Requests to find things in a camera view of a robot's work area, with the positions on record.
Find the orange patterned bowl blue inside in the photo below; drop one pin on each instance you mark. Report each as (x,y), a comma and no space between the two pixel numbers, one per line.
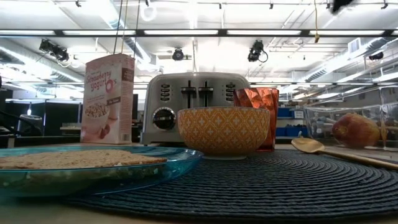
(224,130)

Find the copper orange faceted cup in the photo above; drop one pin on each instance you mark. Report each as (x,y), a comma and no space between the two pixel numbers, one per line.
(261,98)

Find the pink strawberry yogurt cereal box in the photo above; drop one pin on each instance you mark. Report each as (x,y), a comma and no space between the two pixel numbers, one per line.
(107,99)

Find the dark blue round placemat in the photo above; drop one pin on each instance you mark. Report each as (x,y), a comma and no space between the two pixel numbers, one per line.
(264,186)

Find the gold spoon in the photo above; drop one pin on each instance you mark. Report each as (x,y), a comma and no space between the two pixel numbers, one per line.
(308,145)

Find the teal transparent plate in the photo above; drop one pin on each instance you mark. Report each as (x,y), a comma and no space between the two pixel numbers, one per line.
(93,180)

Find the brown toast slice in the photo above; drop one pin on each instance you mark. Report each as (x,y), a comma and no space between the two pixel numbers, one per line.
(77,159)

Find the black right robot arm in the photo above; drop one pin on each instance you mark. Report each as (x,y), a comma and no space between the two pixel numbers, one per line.
(340,4)

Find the silver four-slot toaster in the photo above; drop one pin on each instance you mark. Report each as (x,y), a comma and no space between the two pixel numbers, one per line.
(199,93)

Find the black ceiling spotlight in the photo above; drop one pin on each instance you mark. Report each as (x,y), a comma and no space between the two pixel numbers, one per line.
(178,55)
(57,53)
(255,51)

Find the blue storage bins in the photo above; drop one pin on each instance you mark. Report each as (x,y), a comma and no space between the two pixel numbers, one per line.
(287,130)

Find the black overhead beam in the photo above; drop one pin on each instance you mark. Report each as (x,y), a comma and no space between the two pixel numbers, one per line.
(140,32)

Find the clear plastic container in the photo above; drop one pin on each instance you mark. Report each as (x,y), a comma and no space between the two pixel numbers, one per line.
(320,118)

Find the red yellow fruit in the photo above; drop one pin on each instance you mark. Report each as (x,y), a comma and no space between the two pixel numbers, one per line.
(356,130)

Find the black cylindrical bin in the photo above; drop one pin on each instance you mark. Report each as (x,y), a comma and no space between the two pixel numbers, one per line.
(29,126)

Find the black metal table frame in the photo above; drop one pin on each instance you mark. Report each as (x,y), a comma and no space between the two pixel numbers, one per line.
(46,140)

